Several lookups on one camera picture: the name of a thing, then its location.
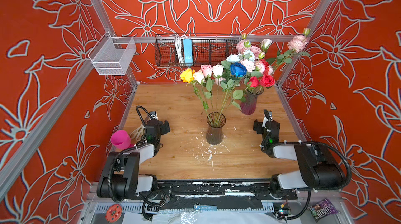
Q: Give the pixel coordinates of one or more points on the purple ribbed glass vase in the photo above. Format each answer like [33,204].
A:
[250,99]

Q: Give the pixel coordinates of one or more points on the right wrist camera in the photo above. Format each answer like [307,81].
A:
[267,120]

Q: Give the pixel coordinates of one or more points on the red rose stem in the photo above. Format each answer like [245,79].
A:
[266,66]
[267,81]

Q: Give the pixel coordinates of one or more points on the black wire wall basket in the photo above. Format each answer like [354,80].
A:
[207,48]

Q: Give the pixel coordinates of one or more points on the pink double rose stem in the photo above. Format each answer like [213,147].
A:
[244,47]

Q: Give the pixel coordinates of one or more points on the white cream rose stem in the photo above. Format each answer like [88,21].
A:
[217,72]

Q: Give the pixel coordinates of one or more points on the beige handled scissors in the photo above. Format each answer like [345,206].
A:
[138,133]

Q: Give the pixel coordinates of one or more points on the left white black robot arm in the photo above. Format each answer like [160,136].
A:
[121,179]

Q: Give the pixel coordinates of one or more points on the purple candy bag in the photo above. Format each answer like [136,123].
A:
[322,209]

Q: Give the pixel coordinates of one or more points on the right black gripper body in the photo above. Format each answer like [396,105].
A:
[261,130]

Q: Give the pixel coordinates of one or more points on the blue rose stem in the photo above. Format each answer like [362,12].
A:
[229,82]

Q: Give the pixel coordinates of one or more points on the clear plastic wall bin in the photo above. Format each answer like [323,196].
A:
[112,55]

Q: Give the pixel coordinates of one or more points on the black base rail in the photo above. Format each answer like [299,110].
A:
[228,194]

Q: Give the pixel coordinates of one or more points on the pale peach rose stem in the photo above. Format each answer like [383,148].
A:
[198,78]

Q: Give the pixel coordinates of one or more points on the pink rose bunch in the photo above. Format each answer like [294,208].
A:
[247,60]

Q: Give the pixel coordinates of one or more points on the light blue box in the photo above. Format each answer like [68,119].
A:
[188,51]

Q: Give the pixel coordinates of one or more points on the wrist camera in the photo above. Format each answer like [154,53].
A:
[267,120]
[153,115]

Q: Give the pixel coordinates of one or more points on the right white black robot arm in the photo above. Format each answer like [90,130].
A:
[320,166]

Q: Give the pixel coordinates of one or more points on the pink plastic cup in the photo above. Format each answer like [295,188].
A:
[121,139]

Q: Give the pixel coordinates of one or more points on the orange rose stem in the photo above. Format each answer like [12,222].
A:
[187,76]

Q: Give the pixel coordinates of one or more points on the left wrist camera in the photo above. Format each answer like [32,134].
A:
[153,115]

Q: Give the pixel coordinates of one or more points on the brown ribbed glass vase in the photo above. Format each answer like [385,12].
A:
[214,134]

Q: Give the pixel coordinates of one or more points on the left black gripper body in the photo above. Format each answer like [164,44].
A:
[162,129]

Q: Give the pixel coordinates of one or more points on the white pink rose stem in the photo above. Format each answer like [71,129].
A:
[265,44]

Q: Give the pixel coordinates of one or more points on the single pink rose stem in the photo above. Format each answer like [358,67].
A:
[206,70]

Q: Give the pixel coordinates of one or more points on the large pink peony stem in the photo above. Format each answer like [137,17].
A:
[260,66]

